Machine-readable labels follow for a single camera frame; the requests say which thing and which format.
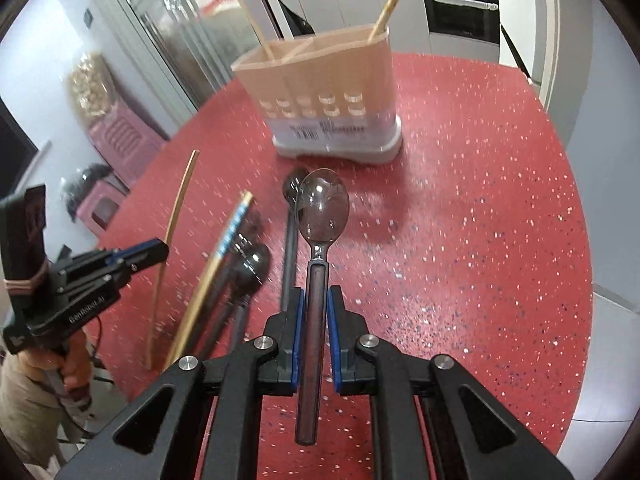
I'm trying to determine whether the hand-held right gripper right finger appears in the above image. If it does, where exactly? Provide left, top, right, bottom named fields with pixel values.
left=327, top=285, right=573, bottom=480

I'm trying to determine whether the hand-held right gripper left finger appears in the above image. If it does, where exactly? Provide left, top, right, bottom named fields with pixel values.
left=55, top=287, right=307, bottom=480

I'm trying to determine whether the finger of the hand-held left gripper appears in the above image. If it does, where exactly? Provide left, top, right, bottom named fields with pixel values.
left=56, top=239, right=170, bottom=282
left=54, top=265, right=137, bottom=307

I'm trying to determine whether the thin wooden chopstick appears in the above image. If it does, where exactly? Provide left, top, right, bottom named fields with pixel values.
left=145, top=149, right=201, bottom=372

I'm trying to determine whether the black handled steel spoon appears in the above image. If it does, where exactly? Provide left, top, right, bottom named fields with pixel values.
left=220, top=242, right=273, bottom=356
left=279, top=168, right=312, bottom=315
left=192, top=210, right=266, bottom=361

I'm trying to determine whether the blue patterned wooden chopstick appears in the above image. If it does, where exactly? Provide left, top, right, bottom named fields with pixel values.
left=164, top=190, right=253, bottom=368

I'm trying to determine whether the brown handled steel spoon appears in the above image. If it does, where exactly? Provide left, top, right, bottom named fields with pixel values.
left=294, top=167, right=351, bottom=447

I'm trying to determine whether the beige utensil holder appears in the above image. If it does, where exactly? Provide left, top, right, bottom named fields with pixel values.
left=230, top=22, right=405, bottom=166

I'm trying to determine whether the person's left forearm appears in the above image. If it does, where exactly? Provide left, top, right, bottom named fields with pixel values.
left=0, top=354, right=67, bottom=467

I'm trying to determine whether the person's left hand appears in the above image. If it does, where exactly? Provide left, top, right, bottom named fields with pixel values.
left=29, top=329, right=94, bottom=392

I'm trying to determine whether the small pink plastic stool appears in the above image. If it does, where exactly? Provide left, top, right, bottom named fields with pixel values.
left=75, top=179, right=128, bottom=237

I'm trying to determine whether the black plastic bag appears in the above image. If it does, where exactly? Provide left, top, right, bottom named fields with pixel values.
left=61, top=164, right=113, bottom=222

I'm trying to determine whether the dark screen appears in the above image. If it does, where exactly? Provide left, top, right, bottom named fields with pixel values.
left=0, top=99, right=39, bottom=197

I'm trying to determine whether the pink slatted plastic stool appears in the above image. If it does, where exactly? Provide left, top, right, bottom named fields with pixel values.
left=87, top=104, right=167, bottom=187

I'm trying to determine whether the clear bag of nuts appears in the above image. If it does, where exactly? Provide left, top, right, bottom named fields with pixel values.
left=66, top=54, right=117, bottom=127

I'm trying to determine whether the glass door cabinet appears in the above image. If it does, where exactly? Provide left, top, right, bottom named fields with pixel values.
left=102, top=0, right=282, bottom=128

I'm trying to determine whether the grey kitchen counter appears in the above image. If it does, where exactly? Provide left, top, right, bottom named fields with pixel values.
left=277, top=0, right=432, bottom=57

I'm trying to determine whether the built-in black oven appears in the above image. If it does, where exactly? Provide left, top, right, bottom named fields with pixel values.
left=421, top=0, right=501, bottom=45

